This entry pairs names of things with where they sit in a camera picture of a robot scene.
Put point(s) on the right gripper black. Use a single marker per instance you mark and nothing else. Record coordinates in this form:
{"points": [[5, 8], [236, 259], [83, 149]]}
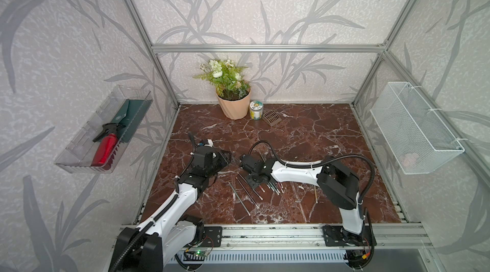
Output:
{"points": [[251, 184]]}

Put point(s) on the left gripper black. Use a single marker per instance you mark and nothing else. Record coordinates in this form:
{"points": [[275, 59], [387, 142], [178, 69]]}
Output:
{"points": [[222, 158]]}

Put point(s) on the blue striped pencil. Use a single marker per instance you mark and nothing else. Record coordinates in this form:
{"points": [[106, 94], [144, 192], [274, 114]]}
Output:
{"points": [[256, 193]]}

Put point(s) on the dark blue pencil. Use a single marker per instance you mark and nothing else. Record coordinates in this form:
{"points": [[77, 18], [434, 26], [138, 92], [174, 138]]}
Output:
{"points": [[247, 193]]}

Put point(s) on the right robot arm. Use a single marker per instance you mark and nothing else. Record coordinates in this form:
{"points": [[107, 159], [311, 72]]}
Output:
{"points": [[337, 181]]}

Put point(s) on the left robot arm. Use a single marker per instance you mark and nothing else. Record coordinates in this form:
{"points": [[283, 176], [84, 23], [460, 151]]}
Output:
{"points": [[153, 243]]}

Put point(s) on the brown slotted plastic piece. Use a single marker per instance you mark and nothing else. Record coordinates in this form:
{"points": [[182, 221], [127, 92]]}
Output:
{"points": [[271, 118]]}

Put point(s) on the yellow green tin can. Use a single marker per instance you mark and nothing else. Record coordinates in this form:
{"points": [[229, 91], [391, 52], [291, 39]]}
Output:
{"points": [[256, 109]]}

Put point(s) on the terracotta pot with plant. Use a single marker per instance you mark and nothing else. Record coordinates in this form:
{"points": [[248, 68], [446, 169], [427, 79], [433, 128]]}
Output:
{"points": [[232, 90]]}

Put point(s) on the green garden trowel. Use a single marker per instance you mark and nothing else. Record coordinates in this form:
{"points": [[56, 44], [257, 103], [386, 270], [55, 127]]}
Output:
{"points": [[128, 112]]}

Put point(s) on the red spray bottle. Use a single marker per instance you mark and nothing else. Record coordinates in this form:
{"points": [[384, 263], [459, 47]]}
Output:
{"points": [[108, 140]]}

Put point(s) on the pink object in basket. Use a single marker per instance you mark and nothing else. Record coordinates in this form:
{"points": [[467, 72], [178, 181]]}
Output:
{"points": [[409, 160]]}

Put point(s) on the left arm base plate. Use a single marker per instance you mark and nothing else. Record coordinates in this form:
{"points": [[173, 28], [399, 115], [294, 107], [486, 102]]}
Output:
{"points": [[208, 236]]}

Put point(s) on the circuit board with wires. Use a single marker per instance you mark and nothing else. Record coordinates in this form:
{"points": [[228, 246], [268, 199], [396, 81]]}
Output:
{"points": [[198, 255]]}

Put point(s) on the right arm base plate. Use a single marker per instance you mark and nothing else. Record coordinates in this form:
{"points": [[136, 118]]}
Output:
{"points": [[337, 236]]}

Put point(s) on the clear plastic wall tray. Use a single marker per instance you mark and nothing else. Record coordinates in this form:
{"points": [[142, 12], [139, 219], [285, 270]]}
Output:
{"points": [[79, 153]]}

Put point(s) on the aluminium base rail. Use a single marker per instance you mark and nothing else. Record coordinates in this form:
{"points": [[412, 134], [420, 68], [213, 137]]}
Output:
{"points": [[309, 237]]}

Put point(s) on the white wire mesh basket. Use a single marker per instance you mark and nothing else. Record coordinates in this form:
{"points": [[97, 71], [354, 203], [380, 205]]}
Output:
{"points": [[410, 125]]}

